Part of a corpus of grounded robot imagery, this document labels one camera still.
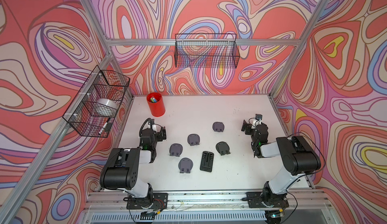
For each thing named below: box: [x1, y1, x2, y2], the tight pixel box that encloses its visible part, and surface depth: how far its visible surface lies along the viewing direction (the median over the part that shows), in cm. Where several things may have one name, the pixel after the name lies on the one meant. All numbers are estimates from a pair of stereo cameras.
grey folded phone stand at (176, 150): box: [169, 143, 183, 157], surface depth 93 cm
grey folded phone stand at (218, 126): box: [212, 121, 225, 133], surface depth 103 cm
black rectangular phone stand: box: [199, 150, 215, 173], surface depth 87 cm
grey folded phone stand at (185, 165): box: [177, 157, 194, 174], surface depth 86 cm
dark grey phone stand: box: [215, 141, 231, 156], surface depth 93 cm
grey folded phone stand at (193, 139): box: [187, 133, 201, 146], surface depth 96 cm
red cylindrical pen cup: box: [146, 92, 166, 118], surface depth 104 cm
